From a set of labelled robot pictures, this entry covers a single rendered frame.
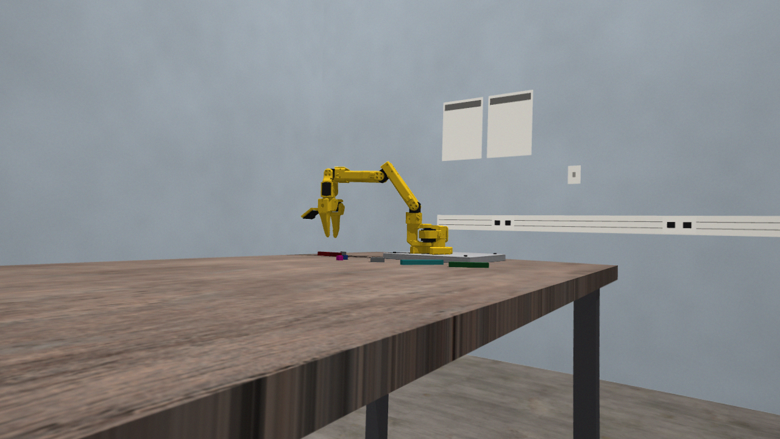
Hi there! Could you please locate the green rod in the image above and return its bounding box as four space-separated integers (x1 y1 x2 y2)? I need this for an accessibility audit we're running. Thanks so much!
448 262 489 268

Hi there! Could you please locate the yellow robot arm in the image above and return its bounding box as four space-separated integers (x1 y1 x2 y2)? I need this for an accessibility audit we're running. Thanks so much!
321 162 453 255

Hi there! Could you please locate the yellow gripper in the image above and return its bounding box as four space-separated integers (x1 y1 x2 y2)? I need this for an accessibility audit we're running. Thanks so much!
301 197 345 238

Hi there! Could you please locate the turquoise rod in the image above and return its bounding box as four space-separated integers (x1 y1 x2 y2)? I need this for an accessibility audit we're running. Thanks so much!
400 260 444 265

